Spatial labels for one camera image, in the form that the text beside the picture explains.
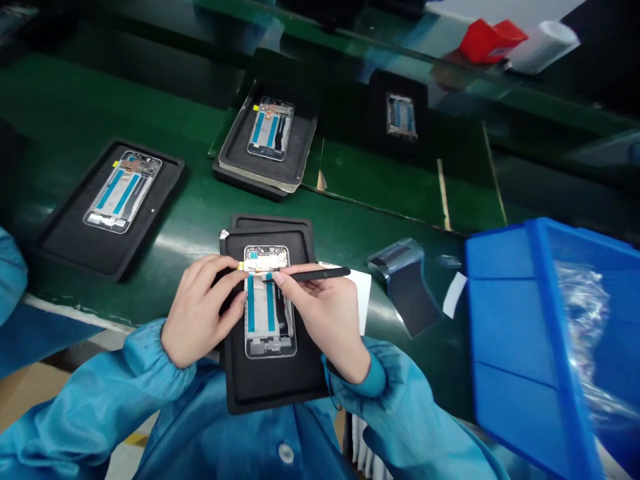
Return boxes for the white paper label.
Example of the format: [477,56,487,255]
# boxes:
[441,271,469,320]

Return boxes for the phone frame with blue strips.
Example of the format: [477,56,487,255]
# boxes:
[245,95,297,163]
[243,244,299,360]
[385,91,419,143]
[81,149,164,235]

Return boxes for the person's body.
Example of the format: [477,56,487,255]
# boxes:
[135,357,353,480]

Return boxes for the person's left hand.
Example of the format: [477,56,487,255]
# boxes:
[161,253,247,370]

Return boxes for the black tweezers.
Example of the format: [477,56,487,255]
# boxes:
[259,267,352,285]

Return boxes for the clear plastic bags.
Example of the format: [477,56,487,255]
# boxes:
[553,262,640,453]

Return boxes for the blue plastic bin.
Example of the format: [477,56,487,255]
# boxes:
[463,217,640,480]

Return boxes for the black film strip clear backing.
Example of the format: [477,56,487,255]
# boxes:
[367,237,445,340]

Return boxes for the black foam tray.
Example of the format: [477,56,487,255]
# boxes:
[33,138,187,284]
[219,219,335,416]
[231,213,316,266]
[368,69,432,153]
[211,79,322,203]

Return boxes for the white paper sheet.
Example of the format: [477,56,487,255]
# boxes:
[317,260,373,337]

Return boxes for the red box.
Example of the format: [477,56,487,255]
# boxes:
[459,18,529,65]

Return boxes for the white tape roll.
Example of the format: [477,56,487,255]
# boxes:
[509,19,582,77]

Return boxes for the brown cardboard box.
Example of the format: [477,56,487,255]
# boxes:
[0,349,71,437]

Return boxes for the person's right hand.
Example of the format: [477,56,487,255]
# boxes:
[273,271,373,385]

